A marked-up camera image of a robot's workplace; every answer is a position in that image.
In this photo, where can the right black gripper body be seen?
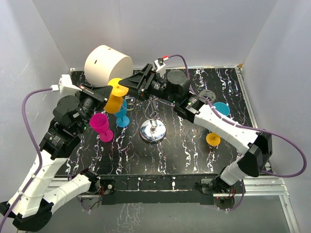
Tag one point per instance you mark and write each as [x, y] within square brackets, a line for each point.
[157, 87]

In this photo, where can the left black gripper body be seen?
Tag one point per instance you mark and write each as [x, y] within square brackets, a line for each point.
[90, 104]

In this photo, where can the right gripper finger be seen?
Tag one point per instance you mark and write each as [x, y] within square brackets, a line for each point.
[144, 94]
[135, 82]

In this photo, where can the orange wine glass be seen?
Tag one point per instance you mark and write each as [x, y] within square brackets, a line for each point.
[115, 100]
[213, 139]

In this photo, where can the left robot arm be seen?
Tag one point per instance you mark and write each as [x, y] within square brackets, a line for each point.
[32, 206]

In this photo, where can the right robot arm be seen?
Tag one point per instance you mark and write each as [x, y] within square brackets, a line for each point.
[255, 147]

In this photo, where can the magenta plastic wine glass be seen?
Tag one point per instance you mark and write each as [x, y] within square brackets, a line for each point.
[100, 124]

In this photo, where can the blue plastic wine glass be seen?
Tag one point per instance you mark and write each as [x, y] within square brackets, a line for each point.
[122, 120]

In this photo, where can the chrome wine glass rack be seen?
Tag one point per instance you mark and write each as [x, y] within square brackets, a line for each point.
[152, 130]

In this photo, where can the white cylindrical container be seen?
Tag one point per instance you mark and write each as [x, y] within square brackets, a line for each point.
[105, 63]

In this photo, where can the grey tape roll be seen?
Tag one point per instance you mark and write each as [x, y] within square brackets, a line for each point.
[208, 94]

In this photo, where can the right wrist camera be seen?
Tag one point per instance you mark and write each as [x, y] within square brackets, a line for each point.
[159, 64]

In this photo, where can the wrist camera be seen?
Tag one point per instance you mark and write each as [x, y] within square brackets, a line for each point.
[159, 64]
[65, 86]

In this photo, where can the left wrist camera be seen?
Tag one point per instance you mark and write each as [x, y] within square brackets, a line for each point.
[65, 86]

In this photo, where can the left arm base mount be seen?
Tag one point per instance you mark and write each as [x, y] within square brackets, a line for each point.
[102, 189]

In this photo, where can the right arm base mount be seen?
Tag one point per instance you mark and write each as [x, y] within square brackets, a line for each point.
[217, 186]

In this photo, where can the aluminium frame rail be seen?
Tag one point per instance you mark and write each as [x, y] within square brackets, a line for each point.
[133, 171]

